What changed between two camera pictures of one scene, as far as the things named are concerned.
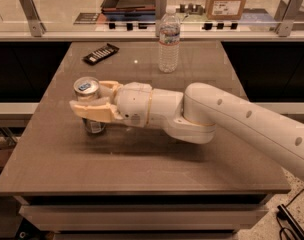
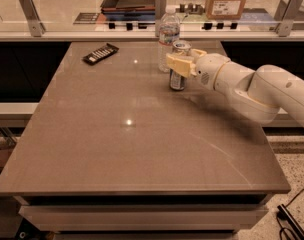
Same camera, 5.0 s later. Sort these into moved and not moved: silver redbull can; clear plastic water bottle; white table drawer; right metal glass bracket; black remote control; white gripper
Moved: silver redbull can; white gripper
Not moved: right metal glass bracket; black remote control; clear plastic water bottle; white table drawer
